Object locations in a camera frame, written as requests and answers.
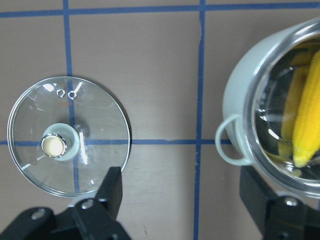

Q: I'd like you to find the pale green cooking pot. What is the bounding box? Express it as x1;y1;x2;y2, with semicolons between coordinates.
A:
215;18;320;199

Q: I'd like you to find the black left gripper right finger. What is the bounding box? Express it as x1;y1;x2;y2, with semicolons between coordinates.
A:
239;166;320;240

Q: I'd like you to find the yellow corn cob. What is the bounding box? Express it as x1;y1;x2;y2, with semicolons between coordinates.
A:
292;51;320;168

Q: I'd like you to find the glass pot lid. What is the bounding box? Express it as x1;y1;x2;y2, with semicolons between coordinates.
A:
7;76;131;198

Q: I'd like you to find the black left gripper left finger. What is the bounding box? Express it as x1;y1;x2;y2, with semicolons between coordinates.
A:
0;167;130;240

